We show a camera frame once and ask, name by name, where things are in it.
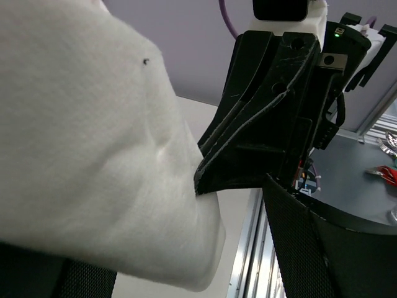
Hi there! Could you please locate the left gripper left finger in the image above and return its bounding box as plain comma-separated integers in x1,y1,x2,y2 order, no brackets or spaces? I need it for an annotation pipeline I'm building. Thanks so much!
1,243,117,298

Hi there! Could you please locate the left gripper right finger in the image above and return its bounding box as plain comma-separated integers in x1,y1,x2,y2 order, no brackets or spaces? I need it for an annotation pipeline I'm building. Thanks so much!
262,182,396,297

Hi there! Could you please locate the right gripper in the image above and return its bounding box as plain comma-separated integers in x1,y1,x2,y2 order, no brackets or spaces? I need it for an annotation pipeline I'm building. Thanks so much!
194,22,371,195

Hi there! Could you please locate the white paper napkin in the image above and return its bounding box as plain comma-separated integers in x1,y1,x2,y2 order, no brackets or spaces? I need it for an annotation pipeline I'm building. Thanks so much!
1,1,225,292

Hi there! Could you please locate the shiny clutter on side table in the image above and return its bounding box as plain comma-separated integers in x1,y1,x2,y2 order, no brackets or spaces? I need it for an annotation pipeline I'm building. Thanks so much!
365,130,396,225

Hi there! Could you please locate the aluminium mounting rail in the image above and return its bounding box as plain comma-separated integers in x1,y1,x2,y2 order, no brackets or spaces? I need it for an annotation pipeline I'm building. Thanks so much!
226,189,286,298

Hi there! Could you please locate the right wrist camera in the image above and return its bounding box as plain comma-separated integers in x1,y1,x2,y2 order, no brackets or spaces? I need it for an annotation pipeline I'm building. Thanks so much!
249,0,328,35

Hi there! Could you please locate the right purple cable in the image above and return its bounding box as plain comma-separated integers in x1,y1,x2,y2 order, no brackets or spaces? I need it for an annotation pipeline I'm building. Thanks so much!
216,0,241,40

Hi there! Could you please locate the right aluminium frame post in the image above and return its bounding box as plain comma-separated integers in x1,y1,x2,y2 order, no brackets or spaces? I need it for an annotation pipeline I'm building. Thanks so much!
357,90,396,144

